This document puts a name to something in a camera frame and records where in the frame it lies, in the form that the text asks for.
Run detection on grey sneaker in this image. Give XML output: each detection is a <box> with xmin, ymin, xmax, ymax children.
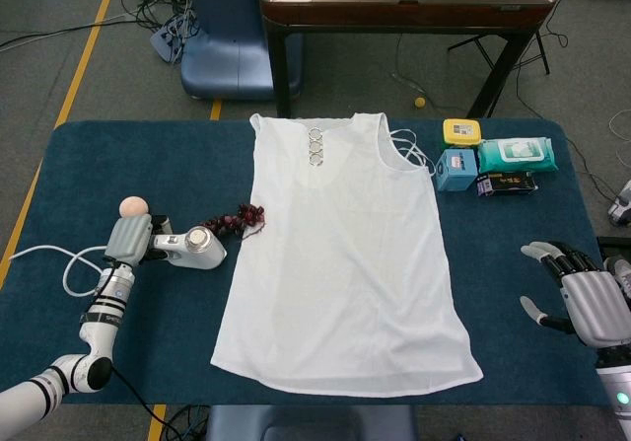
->
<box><xmin>603</xmin><ymin>256</ymin><xmax>631</xmax><ymax>294</ymax></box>

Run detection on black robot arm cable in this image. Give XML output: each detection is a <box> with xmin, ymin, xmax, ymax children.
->
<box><xmin>96</xmin><ymin>257</ymin><xmax>191</xmax><ymax>441</ymax></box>

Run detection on dark blue table mat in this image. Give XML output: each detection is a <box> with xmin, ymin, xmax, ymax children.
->
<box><xmin>0</xmin><ymin>118</ymin><xmax>631</xmax><ymax>407</ymax></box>

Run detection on grey power strip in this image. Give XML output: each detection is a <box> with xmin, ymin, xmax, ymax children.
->
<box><xmin>149</xmin><ymin>19</ymin><xmax>198</xmax><ymax>62</ymax></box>

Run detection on yellow lidded box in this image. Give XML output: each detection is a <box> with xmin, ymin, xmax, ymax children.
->
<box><xmin>442</xmin><ymin>118</ymin><xmax>482</xmax><ymax>147</ymax></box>

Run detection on black metal stand frame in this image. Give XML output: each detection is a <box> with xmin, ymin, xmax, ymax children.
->
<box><xmin>447</xmin><ymin>26</ymin><xmax>552</xmax><ymax>76</ymax></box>

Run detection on black snack packet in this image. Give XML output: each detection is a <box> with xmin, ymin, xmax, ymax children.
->
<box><xmin>475</xmin><ymin>172</ymin><xmax>538</xmax><ymax>198</ymax></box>

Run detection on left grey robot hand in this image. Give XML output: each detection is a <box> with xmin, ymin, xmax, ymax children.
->
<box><xmin>105</xmin><ymin>213</ymin><xmax>174</xmax><ymax>267</ymax></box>

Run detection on brown mahjong table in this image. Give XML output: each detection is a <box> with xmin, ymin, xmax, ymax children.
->
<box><xmin>259</xmin><ymin>0</ymin><xmax>560</xmax><ymax>119</ymax></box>

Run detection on light blue cardboard box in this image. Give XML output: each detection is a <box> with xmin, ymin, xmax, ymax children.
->
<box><xmin>436</xmin><ymin>147</ymin><xmax>480</xmax><ymax>193</ymax></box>

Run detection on grey floor device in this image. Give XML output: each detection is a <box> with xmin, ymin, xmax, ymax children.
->
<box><xmin>606</xmin><ymin>179</ymin><xmax>631</xmax><ymax>228</ymax></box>

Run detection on beige egg-shaped ball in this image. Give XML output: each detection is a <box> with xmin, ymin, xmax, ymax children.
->
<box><xmin>119</xmin><ymin>195</ymin><xmax>151</xmax><ymax>220</ymax></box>

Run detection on white sleeveless top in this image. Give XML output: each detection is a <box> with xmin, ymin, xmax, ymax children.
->
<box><xmin>209</xmin><ymin>110</ymin><xmax>485</xmax><ymax>398</ymax></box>

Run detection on dark red grape bunch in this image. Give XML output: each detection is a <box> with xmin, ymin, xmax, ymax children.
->
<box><xmin>200</xmin><ymin>202</ymin><xmax>268</xmax><ymax>240</ymax></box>

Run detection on blue machine pedestal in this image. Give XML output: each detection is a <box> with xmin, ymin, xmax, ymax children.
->
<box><xmin>179</xmin><ymin>0</ymin><xmax>305</xmax><ymax>102</ymax></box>

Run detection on green wet wipes pack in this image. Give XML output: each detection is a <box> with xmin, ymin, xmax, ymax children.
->
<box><xmin>476</xmin><ymin>136</ymin><xmax>561</xmax><ymax>175</ymax></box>

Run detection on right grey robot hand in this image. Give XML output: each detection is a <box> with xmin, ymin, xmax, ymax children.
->
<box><xmin>521</xmin><ymin>240</ymin><xmax>631</xmax><ymax>348</ymax></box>

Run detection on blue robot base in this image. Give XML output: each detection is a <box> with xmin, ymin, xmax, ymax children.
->
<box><xmin>204</xmin><ymin>404</ymin><xmax>418</xmax><ymax>441</ymax></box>

